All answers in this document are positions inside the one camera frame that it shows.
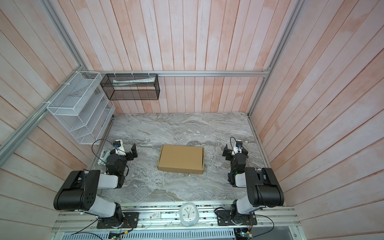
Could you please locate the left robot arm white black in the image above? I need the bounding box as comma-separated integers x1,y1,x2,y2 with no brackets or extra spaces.
53,140,138,219

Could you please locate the black wire mesh basket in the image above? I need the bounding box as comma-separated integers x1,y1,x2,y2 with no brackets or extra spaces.
101,73,161,101

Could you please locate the white round clock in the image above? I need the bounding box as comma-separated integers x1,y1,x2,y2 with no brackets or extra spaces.
179,202,200,227

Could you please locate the white paper in basket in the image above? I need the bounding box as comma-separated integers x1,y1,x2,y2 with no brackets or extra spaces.
112,77,156,87

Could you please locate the small white label tag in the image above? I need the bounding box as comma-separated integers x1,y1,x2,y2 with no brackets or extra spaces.
149,212,161,220

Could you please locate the white wire mesh shelf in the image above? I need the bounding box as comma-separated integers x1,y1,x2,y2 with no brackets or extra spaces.
47,71,115,145

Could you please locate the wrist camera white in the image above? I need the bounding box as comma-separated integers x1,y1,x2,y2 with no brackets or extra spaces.
232,140,246,156
113,140,126,156

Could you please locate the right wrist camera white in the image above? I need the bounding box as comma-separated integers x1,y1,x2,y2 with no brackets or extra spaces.
232,140,246,156

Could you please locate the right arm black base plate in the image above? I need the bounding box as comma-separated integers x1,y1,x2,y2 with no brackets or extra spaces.
214,208,258,226

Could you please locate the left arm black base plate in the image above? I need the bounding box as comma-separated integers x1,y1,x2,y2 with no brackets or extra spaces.
97,212,139,229

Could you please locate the brown cardboard box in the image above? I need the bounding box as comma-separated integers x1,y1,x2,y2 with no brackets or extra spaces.
158,145,205,175

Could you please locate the white small stapler device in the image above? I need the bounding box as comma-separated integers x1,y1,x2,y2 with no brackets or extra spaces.
98,150,110,166

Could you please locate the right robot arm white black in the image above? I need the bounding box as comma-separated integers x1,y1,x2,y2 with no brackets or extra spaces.
223,142,285,221

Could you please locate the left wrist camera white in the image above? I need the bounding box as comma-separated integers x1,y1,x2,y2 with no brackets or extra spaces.
113,140,126,156

